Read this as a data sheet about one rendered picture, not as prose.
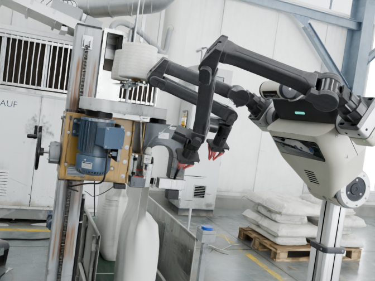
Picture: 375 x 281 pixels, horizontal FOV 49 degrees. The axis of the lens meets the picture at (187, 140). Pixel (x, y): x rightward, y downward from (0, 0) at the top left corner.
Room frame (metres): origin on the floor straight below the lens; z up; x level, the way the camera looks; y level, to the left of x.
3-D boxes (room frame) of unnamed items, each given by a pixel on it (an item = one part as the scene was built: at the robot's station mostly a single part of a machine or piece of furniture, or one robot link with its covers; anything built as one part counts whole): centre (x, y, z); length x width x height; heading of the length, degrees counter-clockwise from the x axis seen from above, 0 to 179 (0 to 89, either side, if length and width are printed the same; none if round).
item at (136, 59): (1.87, 0.27, 1.61); 0.17 x 0.17 x 0.17
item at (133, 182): (2.03, 0.23, 1.04); 0.08 x 0.06 x 0.05; 111
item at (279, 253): (4.89, -1.50, 0.07); 1.20 x 0.82 x 0.14; 113
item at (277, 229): (4.58, -1.30, 0.32); 0.66 x 0.43 x 0.15; 113
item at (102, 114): (1.81, 0.40, 1.35); 0.12 x 0.12 x 0.04
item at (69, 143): (2.04, 0.46, 1.18); 0.34 x 0.25 x 0.31; 111
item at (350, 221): (4.82, -1.85, 0.44); 0.68 x 0.44 x 0.15; 111
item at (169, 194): (2.12, 0.03, 0.98); 0.09 x 0.05 x 0.05; 111
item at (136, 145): (2.10, 0.28, 1.26); 0.22 x 0.05 x 0.16; 21
